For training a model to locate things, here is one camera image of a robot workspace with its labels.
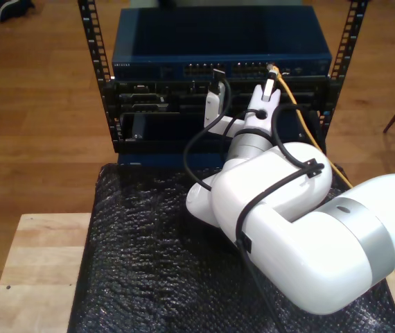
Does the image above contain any yellow network cable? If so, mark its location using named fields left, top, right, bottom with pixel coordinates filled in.
left=265, top=60, right=395, bottom=313

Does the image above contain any black rack server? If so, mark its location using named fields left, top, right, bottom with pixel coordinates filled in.
left=102, top=79, right=340, bottom=115

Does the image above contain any black bubble wrap mat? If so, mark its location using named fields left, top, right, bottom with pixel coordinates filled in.
left=67, top=162, right=395, bottom=333

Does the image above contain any dark sneaker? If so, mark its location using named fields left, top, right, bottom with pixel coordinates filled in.
left=0, top=0, right=35, bottom=22

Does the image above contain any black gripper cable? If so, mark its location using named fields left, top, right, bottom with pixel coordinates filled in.
left=182, top=108, right=267, bottom=191

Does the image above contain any blue rack base plate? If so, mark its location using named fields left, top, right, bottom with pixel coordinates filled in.
left=117, top=151, right=229, bottom=171

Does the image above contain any black perforated rack post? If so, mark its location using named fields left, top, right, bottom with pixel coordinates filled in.
left=77, top=0, right=122, bottom=153
left=317, top=0, right=371, bottom=146

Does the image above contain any blue network switch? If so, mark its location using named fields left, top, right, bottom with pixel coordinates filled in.
left=112, top=6, right=333, bottom=81

